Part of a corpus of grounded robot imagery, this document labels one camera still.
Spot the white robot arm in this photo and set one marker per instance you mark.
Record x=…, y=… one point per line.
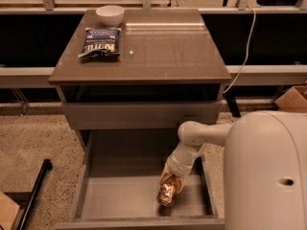
x=265, y=168

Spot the open grey middle drawer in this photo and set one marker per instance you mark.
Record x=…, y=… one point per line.
x=119, y=183

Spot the grey drawer cabinet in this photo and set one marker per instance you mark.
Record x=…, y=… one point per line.
x=166, y=56

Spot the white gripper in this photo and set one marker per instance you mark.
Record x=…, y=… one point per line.
x=177, y=166

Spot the closed grey top drawer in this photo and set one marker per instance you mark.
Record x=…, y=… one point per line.
x=138, y=115

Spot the white ceramic bowl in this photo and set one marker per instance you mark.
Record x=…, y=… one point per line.
x=110, y=15

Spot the black metal bar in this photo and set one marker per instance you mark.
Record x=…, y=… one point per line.
x=45, y=167

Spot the cardboard box at right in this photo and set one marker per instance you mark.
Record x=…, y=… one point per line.
x=294, y=100

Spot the blue Kettle chips bag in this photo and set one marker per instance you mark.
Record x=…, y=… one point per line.
x=101, y=43

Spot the black table leg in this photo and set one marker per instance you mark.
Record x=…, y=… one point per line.
x=232, y=105

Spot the orange soda can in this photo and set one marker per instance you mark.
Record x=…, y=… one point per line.
x=167, y=191

